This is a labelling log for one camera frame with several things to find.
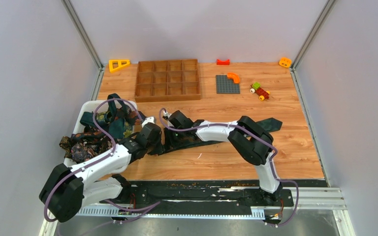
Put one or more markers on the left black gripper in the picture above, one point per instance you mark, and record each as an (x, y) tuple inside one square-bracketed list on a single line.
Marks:
[(160, 149)]

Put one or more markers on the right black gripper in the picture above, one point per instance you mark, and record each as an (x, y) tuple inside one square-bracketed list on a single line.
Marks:
[(170, 143)]

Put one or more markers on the dark green leaf tie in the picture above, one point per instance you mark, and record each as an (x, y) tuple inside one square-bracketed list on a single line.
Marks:
[(269, 124)]

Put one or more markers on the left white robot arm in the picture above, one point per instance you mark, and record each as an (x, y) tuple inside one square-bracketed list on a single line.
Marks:
[(68, 189)]

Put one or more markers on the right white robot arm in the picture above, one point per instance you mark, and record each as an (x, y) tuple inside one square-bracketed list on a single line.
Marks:
[(252, 142)]

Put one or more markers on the pile of patterned ties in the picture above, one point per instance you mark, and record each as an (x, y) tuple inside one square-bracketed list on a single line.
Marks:
[(117, 123)]

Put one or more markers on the wooden compartment tray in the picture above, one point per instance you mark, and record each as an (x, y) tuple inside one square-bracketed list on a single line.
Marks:
[(167, 80)]

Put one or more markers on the grey studded baseplate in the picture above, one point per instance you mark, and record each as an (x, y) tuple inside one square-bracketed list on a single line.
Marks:
[(224, 85)]

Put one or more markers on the white plastic basket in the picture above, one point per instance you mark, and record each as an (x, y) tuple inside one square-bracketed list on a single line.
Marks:
[(90, 106)]

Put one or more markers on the orange curved block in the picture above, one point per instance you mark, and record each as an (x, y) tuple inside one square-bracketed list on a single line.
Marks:
[(234, 77)]

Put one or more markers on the yellow triangular block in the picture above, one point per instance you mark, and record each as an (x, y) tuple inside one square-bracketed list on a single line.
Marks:
[(118, 64)]

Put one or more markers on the red plastic block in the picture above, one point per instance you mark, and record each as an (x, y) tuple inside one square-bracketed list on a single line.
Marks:
[(223, 62)]

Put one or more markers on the toy brick car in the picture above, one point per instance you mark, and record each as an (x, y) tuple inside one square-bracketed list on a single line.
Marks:
[(257, 89)]

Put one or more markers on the orange round block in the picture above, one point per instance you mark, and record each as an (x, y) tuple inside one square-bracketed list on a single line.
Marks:
[(285, 62)]

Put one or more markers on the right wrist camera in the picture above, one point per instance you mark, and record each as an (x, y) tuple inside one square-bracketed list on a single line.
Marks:
[(166, 115)]

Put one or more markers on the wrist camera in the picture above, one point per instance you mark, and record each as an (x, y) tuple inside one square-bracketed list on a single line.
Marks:
[(166, 115), (148, 120)]

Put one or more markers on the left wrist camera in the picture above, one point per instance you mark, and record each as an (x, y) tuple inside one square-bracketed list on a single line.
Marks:
[(148, 120)]

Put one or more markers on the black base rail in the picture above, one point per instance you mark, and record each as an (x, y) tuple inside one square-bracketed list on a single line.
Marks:
[(202, 197)]

